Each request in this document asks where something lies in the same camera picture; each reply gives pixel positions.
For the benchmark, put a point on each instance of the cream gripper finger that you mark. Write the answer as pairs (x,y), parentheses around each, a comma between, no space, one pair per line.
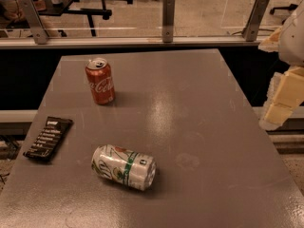
(285,94)
(270,44)

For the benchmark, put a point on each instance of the white green 7up can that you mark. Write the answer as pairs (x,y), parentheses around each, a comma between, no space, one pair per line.
(124,166)

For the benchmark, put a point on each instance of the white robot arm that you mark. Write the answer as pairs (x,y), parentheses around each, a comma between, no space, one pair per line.
(291,39)

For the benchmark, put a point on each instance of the red Coca-Cola can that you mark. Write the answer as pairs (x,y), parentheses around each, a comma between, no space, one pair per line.
(100,81)

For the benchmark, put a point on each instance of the black background table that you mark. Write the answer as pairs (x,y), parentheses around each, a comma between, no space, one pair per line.
(85,0)

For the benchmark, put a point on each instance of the right metal barrier post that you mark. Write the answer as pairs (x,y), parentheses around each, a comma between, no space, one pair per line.
(251,29)

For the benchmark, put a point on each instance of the metal barrier post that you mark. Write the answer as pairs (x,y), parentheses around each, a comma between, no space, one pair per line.
(168,12)
(38,31)
(251,29)

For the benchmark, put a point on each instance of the metal barrier rail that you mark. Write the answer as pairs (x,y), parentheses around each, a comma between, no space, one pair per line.
(132,42)

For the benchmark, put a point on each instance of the middle metal barrier post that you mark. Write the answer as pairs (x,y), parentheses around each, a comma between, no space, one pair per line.
(168,12)

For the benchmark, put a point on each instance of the left metal barrier post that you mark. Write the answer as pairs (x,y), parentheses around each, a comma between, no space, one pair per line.
(38,31)

